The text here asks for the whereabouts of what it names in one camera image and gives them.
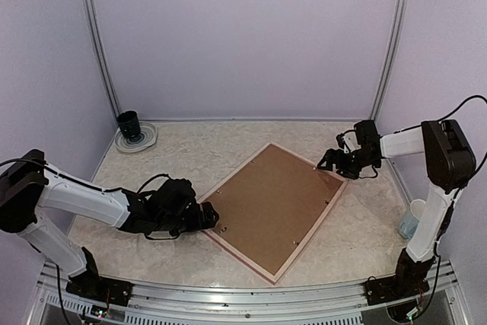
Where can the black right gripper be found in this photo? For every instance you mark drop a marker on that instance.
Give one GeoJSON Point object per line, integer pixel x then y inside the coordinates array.
{"type": "Point", "coordinates": [329, 154]}

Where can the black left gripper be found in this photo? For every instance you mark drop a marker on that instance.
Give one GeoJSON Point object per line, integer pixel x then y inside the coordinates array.
{"type": "Point", "coordinates": [197, 223]}

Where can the pink wooden picture frame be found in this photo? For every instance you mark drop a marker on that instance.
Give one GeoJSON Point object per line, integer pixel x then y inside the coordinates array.
{"type": "Point", "coordinates": [331, 203]}

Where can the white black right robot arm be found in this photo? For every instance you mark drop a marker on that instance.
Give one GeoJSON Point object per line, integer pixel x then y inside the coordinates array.
{"type": "Point", "coordinates": [450, 164]}

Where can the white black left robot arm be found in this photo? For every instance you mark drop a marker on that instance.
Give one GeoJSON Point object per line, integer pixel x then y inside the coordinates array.
{"type": "Point", "coordinates": [32, 190]}

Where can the grey spiral ceramic plate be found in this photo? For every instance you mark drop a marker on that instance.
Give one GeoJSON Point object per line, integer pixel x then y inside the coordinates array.
{"type": "Point", "coordinates": [146, 139]}

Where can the dark green speckled cup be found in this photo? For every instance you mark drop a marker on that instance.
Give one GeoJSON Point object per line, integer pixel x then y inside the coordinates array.
{"type": "Point", "coordinates": [129, 124]}

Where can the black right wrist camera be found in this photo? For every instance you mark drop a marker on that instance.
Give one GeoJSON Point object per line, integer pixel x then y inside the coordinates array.
{"type": "Point", "coordinates": [345, 141]}

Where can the aluminium front rail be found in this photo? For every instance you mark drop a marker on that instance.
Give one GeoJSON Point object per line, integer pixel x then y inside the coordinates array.
{"type": "Point", "coordinates": [155, 303]}

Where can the right aluminium corner post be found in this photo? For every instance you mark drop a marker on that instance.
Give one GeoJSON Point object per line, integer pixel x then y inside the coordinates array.
{"type": "Point", "coordinates": [389, 59]}

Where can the aluminium corner post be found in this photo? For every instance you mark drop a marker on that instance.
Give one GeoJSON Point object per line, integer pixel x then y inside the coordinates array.
{"type": "Point", "coordinates": [100, 55]}
{"type": "Point", "coordinates": [389, 59]}

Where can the left aluminium corner post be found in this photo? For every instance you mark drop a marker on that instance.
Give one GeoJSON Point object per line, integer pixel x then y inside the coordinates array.
{"type": "Point", "coordinates": [100, 55]}

